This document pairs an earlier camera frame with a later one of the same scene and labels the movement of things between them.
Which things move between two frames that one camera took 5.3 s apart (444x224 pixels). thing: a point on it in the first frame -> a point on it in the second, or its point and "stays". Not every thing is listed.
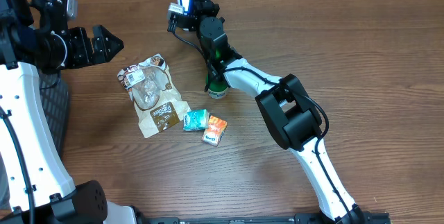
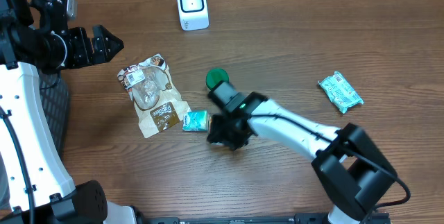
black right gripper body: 211,8 -> 224,130
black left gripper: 87,53 stays
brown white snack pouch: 158,105 stays
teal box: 198,119 stays
